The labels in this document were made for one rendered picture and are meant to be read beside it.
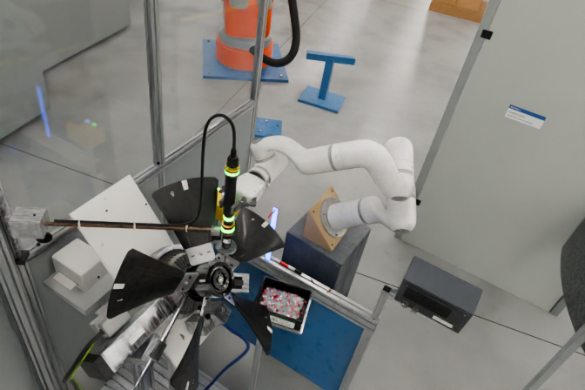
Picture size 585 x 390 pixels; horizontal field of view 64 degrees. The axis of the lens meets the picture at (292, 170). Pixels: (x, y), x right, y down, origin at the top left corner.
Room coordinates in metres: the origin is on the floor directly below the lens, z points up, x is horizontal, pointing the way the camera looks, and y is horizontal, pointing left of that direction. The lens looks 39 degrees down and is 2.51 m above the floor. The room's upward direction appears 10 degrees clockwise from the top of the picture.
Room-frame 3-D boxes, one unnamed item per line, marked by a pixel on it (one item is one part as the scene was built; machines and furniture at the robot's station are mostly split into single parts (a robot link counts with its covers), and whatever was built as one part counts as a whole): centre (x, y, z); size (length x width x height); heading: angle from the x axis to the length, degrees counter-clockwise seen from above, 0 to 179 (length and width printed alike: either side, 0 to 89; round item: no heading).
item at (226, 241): (1.08, 0.18, 1.46); 0.04 x 0.04 x 0.46
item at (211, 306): (1.05, 0.19, 0.91); 0.12 x 0.08 x 0.12; 66
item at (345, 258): (1.59, -0.23, 0.47); 0.30 x 0.30 x 0.93; 62
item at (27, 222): (0.96, 0.79, 1.35); 0.10 x 0.07 x 0.08; 101
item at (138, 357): (0.79, 0.38, 1.03); 0.15 x 0.10 x 0.14; 66
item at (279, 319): (1.19, -0.06, 0.85); 0.22 x 0.17 x 0.07; 81
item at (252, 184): (1.18, 0.14, 1.46); 0.11 x 0.10 x 0.07; 156
